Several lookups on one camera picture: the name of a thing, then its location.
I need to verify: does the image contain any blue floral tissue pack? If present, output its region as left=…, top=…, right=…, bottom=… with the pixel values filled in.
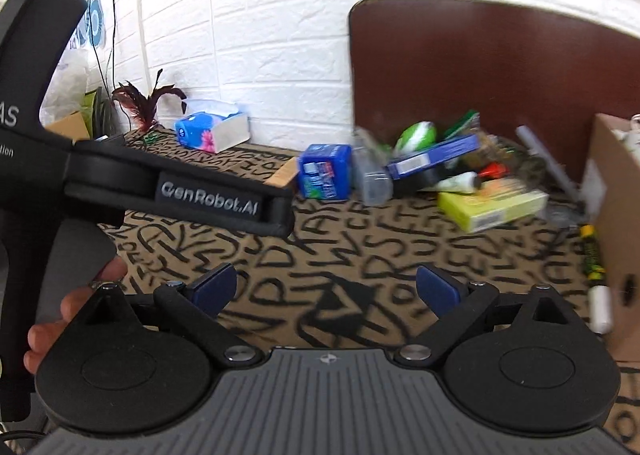
left=175, top=99, right=251, bottom=154

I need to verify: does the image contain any green white round item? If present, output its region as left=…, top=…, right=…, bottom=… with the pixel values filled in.
left=395, top=121, right=438, bottom=153

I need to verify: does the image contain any green packet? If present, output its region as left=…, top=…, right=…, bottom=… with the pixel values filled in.
left=442, top=110, right=481, bottom=141

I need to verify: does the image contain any white plastic bag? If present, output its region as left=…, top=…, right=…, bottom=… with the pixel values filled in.
left=40, top=50, right=93, bottom=121

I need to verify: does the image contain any clear plastic case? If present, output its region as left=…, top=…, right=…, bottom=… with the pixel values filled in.
left=352, top=128, right=394, bottom=207

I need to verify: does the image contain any blue flat box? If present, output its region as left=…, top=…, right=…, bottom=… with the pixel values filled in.
left=386, top=134, right=482, bottom=181

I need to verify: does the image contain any small wooden block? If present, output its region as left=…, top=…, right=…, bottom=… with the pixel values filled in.
left=262, top=155, right=301, bottom=188

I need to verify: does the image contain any small cardboard carton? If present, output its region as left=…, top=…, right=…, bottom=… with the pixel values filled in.
left=45, top=110, right=92, bottom=143

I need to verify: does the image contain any dark brown wooden board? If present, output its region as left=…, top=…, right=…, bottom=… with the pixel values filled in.
left=348, top=0, right=640, bottom=186

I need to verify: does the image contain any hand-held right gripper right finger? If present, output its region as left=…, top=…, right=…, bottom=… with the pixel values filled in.
left=395, top=265, right=586, bottom=371

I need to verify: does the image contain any brown cardboard box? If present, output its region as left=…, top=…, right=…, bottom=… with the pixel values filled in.
left=580, top=112, right=640, bottom=363

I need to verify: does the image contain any green white marker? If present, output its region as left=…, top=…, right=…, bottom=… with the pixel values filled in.
left=579, top=224, right=615, bottom=335

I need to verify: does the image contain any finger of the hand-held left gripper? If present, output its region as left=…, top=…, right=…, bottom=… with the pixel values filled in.
left=64, top=139, right=297, bottom=239

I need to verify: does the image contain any small red clip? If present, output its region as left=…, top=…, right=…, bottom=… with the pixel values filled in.
left=477, top=162, right=508, bottom=181

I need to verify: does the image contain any black hanging cable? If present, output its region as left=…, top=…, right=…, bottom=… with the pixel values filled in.
left=87, top=0, right=119, bottom=101

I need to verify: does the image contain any black charger cable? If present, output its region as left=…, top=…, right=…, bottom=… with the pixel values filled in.
left=0, top=429, right=47, bottom=455

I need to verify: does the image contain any yellow-green flat box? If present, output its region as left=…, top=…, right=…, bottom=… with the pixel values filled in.
left=436, top=188, right=550, bottom=234

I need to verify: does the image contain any clear plastic tube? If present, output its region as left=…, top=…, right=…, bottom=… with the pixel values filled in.
left=515, top=125, right=583, bottom=206

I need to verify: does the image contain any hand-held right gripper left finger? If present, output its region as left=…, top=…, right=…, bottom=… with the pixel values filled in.
left=82, top=262, right=266, bottom=368

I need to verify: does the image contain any person's left hand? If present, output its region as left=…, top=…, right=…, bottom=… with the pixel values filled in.
left=24, top=257, right=129, bottom=377

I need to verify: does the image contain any letter-print tan mat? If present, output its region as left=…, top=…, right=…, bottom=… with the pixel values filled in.
left=95, top=128, right=640, bottom=455

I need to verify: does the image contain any dark hair claw clip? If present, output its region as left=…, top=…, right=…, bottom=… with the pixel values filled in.
left=507, top=150, right=548, bottom=181

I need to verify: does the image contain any dark red feather toy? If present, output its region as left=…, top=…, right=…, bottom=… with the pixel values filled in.
left=111, top=69, right=187, bottom=136

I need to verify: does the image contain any white cream tube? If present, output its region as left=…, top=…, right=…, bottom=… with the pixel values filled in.
left=432, top=172, right=481, bottom=194

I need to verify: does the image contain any blue gum container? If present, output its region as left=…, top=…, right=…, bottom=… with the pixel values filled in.
left=298, top=144, right=353, bottom=201

